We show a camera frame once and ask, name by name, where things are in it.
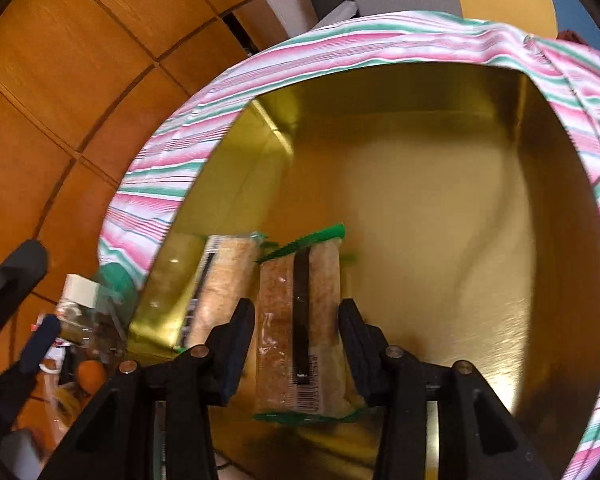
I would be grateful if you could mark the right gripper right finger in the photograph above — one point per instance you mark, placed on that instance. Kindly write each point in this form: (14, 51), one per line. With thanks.
(478, 437)

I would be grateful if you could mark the cracker pack green wrapper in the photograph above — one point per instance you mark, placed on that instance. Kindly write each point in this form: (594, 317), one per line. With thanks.
(302, 374)

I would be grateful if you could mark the wooden wardrobe panels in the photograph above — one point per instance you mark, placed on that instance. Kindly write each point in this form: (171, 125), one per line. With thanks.
(83, 84)

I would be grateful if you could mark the gold metal tin box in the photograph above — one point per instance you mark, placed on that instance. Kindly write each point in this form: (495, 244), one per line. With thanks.
(472, 231)

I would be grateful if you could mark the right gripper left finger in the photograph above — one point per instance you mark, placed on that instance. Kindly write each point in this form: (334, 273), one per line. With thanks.
(152, 422)

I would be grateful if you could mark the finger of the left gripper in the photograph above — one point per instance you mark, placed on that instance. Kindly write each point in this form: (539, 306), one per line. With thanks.
(18, 382)
(20, 273)

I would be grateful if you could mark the striped pink green bedsheet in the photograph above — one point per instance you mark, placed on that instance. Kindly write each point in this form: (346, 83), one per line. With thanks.
(159, 178)

